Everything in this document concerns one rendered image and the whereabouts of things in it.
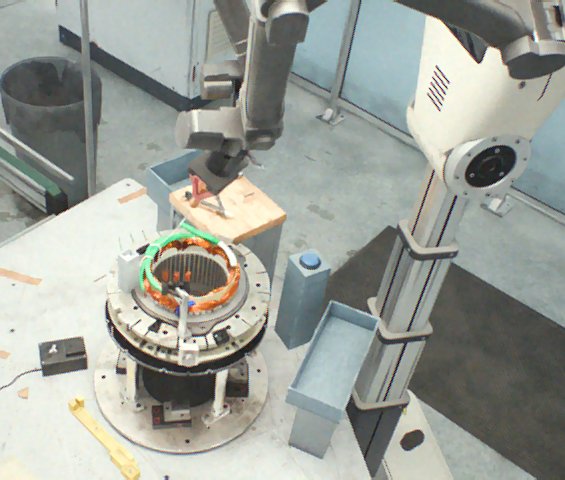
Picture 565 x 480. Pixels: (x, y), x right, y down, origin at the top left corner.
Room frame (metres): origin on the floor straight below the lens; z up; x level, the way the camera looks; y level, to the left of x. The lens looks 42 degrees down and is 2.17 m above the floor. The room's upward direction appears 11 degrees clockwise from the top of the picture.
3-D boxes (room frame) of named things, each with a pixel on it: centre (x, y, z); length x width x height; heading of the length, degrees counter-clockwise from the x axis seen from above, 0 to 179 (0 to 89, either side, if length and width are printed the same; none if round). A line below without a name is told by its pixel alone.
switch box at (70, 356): (1.01, 0.43, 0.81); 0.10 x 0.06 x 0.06; 116
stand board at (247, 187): (1.32, 0.14, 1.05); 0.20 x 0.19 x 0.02; 48
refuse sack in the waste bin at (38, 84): (2.46, 1.00, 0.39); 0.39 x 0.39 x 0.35
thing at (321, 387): (0.95, -0.14, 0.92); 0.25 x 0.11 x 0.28; 166
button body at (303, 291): (1.21, -0.07, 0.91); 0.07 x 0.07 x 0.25; 39
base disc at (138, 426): (1.02, 0.16, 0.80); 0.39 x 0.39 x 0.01
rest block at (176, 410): (0.91, 0.15, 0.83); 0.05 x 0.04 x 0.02; 108
